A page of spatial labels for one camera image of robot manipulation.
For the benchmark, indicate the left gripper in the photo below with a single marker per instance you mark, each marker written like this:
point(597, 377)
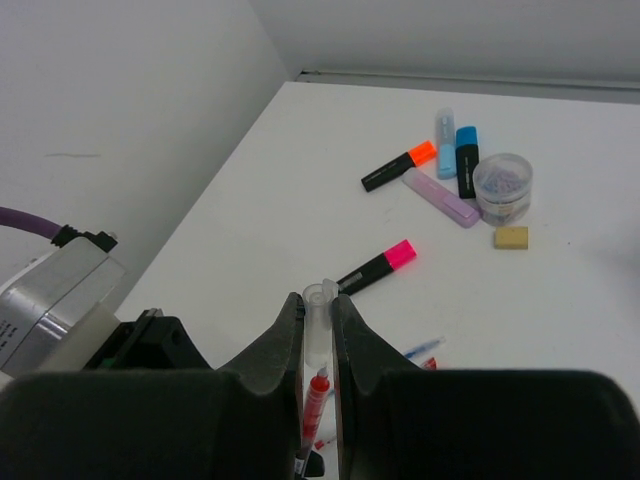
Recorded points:
point(154, 341)

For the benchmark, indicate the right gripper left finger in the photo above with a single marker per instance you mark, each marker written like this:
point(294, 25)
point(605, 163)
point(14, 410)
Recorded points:
point(239, 421)

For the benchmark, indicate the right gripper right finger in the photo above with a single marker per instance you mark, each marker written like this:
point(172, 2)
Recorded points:
point(396, 420)

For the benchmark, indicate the red gel pen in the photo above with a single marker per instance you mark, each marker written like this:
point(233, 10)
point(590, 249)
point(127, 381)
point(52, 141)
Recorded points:
point(313, 409)

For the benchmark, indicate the blue gel pen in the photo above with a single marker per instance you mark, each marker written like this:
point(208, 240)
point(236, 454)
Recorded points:
point(424, 348)

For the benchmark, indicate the clear pen cap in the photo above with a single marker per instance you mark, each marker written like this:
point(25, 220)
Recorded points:
point(318, 299)

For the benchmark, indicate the red slim pen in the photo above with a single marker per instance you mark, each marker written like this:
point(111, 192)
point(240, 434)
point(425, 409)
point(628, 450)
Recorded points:
point(330, 438)

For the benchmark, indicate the pink cap black highlighter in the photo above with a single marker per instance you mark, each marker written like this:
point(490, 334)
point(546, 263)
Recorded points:
point(377, 268)

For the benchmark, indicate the small tan eraser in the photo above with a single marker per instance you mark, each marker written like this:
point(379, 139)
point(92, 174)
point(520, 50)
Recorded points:
point(511, 238)

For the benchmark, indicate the lilac highlighter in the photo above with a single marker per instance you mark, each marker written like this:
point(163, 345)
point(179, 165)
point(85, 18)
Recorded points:
point(441, 198)

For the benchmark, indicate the round translucent tape dispenser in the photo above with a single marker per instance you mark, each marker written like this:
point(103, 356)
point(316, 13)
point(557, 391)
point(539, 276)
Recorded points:
point(503, 184)

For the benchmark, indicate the orange cap black highlighter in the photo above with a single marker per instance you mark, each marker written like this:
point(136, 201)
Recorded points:
point(395, 168)

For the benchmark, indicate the blue cap black highlighter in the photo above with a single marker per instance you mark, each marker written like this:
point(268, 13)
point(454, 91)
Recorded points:
point(467, 159)

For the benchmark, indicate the light blue highlighter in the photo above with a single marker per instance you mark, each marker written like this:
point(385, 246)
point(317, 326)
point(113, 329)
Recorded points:
point(445, 139)

